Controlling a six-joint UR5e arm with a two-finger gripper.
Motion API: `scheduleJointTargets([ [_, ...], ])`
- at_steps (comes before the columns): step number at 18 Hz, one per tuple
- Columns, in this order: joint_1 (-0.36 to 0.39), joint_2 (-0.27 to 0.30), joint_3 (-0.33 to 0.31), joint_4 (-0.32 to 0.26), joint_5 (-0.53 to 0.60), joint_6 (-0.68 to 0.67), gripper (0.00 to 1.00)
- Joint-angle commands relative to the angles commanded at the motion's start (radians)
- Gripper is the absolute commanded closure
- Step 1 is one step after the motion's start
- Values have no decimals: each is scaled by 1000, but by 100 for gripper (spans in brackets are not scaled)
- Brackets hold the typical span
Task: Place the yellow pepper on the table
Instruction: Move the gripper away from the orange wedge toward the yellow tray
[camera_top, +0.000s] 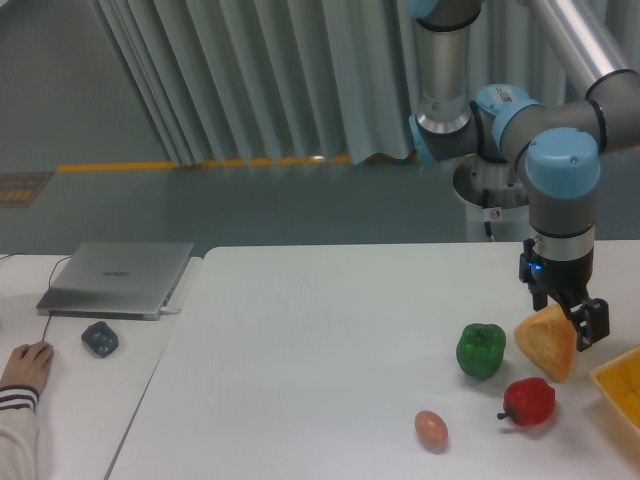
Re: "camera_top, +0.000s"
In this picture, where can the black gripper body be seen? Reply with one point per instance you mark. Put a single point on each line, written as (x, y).
(565, 281)

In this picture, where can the white striped sleeve forearm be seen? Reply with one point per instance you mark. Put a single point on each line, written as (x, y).
(19, 430)

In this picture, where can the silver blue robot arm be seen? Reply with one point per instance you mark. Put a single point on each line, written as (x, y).
(554, 152)

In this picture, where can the green bell pepper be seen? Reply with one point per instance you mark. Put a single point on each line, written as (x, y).
(480, 350)

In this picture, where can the red bell pepper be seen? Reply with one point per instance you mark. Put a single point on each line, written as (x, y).
(528, 402)

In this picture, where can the person's hand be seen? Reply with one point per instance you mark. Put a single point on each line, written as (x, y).
(29, 365)

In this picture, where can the triangular bread pastry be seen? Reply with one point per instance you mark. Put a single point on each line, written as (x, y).
(548, 340)

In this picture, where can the yellow woven basket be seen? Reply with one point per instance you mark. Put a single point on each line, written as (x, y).
(615, 379)

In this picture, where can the brown egg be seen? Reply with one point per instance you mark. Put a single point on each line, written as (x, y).
(431, 428)

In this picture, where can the pale green curtain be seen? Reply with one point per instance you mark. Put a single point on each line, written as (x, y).
(245, 80)

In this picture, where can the silver closed laptop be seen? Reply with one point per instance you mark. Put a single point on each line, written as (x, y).
(117, 280)

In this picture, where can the dark grey small device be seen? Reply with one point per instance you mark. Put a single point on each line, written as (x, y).
(101, 339)

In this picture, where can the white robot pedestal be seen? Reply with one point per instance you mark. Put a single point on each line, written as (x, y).
(495, 201)

